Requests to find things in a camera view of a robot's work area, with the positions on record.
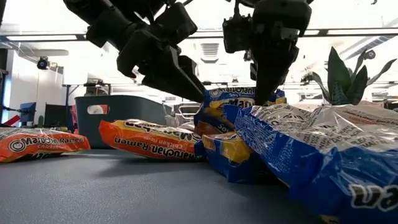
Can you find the black ceiling spotlight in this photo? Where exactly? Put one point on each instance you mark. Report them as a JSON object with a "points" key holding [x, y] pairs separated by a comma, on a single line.
{"points": [[370, 54], [43, 63]]}

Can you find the blue Maruchan soy ramen pack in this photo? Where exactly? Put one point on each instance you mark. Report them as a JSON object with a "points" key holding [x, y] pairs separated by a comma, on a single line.
{"points": [[217, 105], [311, 149], [230, 149]]}

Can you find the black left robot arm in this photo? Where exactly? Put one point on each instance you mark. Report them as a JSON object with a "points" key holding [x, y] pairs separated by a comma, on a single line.
{"points": [[99, 18]]}

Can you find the orange Maruchan chicken ramen pack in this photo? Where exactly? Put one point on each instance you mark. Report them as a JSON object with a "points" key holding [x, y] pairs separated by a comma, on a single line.
{"points": [[149, 143], [40, 146]]}

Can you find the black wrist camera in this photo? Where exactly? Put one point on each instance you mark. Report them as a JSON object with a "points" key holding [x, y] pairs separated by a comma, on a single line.
{"points": [[175, 25], [236, 34]]}

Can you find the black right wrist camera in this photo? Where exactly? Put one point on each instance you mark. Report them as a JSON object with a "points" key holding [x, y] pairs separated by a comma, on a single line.
{"points": [[236, 34]]}

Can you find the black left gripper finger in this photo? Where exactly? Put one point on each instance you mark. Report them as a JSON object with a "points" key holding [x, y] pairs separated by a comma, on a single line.
{"points": [[190, 63], [177, 84]]}

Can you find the white ceiling vent duct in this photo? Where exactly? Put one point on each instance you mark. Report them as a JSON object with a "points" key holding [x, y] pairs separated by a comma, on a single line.
{"points": [[210, 49]]}

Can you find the black metal table frame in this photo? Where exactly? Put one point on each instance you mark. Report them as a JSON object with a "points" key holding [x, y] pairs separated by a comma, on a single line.
{"points": [[66, 93], [217, 83]]}

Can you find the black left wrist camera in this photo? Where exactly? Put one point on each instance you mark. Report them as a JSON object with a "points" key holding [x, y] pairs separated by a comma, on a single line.
{"points": [[175, 25]]}

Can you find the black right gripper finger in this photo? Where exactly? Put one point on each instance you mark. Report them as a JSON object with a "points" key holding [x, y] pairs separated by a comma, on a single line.
{"points": [[270, 81], [253, 71]]}

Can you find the black desk monitors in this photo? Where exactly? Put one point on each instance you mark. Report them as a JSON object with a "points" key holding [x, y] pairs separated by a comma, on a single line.
{"points": [[56, 116]]}

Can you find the long ceiling light strip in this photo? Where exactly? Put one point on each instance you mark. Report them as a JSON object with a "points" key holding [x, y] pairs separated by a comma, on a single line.
{"points": [[40, 37]]}

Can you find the green snake plant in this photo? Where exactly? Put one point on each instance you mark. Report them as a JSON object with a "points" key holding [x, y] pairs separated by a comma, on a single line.
{"points": [[339, 77]]}

